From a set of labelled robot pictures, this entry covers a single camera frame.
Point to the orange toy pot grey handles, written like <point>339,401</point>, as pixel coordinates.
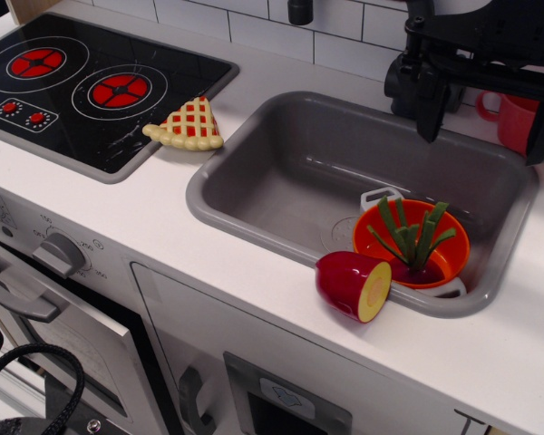
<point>451,256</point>

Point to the red plastic cup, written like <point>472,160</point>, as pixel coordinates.
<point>514,119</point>

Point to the grey plastic sink basin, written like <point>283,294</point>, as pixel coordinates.
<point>291,179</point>

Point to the grey oven door handle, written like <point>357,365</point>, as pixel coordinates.
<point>26,304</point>

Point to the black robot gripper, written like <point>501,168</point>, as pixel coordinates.
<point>491,48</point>

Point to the black sink faucet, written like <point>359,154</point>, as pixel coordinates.
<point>398,84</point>

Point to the black toy stove top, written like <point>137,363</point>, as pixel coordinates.
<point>79,94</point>

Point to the toy oven door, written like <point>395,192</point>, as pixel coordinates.
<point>116,384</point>

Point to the toy lattice pie slice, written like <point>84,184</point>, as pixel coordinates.
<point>191,127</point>

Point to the halved red toy fruit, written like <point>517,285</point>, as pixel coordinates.
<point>355,285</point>

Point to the grey oven knob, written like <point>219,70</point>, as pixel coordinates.
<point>59,254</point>

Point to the purple toy beet green leaves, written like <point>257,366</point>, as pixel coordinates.
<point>413,244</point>

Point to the grey cabinet door handle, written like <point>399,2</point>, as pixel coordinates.
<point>189,389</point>

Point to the grey dishwasher panel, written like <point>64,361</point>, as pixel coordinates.
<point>268,404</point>

